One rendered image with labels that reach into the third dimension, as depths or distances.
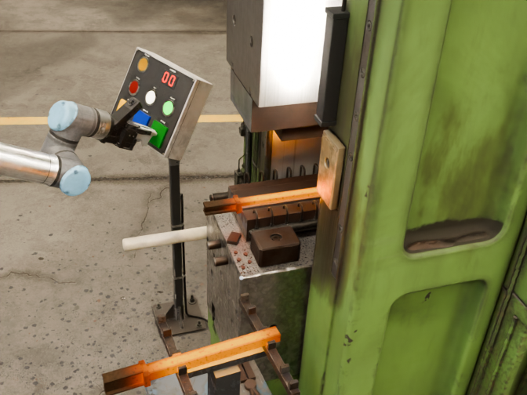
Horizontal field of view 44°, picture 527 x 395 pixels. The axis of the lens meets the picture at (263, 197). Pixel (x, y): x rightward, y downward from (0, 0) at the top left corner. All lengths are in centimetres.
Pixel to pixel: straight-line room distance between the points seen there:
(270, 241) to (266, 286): 13
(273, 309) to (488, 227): 63
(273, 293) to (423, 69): 82
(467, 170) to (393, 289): 33
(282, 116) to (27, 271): 191
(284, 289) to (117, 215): 187
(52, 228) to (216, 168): 103
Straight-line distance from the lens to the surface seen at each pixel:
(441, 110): 145
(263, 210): 188
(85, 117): 199
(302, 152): 210
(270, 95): 160
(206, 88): 219
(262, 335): 153
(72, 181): 189
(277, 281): 182
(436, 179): 155
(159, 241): 236
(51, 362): 286
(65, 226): 355
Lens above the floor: 208
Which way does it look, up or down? 34 degrees down
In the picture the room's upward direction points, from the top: 3 degrees clockwise
